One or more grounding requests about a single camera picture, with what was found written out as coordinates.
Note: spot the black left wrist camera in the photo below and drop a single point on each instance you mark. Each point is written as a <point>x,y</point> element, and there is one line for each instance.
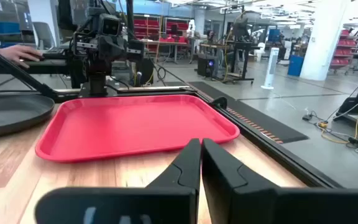
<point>110,25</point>

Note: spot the person's hand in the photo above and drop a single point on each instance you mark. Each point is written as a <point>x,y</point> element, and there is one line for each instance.
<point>17,53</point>

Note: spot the black diagonal frame strut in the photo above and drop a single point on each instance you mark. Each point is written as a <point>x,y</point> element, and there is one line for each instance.
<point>17,73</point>

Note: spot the white tower fan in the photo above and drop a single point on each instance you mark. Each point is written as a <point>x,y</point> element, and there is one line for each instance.
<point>270,67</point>

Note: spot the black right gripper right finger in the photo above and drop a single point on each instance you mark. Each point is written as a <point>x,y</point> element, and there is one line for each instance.
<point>235,202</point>

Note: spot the grey chair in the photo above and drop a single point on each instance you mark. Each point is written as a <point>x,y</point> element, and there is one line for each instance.
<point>43,35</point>

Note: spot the black standing desk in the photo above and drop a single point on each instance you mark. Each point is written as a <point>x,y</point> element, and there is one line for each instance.
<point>239,46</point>

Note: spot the blue bin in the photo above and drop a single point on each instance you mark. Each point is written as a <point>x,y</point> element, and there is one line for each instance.
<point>295,65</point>

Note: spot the red plastic tray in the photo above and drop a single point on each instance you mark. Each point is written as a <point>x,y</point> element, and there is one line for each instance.
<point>135,124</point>

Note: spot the black computer tower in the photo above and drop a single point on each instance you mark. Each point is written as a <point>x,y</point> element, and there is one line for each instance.
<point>207,66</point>

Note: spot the white pillar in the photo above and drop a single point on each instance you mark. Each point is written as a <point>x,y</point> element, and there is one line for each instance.
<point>323,37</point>

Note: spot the red bin rack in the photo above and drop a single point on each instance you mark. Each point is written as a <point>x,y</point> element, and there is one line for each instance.
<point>343,51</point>

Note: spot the dark round plate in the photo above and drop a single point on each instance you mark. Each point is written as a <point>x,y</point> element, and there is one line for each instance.
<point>8,115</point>

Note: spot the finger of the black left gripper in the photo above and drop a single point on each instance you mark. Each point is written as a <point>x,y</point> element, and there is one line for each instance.
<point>120,48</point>
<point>106,48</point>

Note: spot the black stand base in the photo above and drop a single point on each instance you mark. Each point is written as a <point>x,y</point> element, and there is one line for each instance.
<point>356,105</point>

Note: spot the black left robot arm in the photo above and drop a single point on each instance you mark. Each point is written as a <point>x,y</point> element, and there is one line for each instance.
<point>96,74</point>

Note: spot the black floor mat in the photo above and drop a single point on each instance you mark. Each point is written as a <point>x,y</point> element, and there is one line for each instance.
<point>253,115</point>

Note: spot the red bin shelving unit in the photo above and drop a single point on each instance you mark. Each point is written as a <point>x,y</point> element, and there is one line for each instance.
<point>149,26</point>

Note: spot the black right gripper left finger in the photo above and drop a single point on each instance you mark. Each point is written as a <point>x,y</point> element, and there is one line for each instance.
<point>166,205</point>

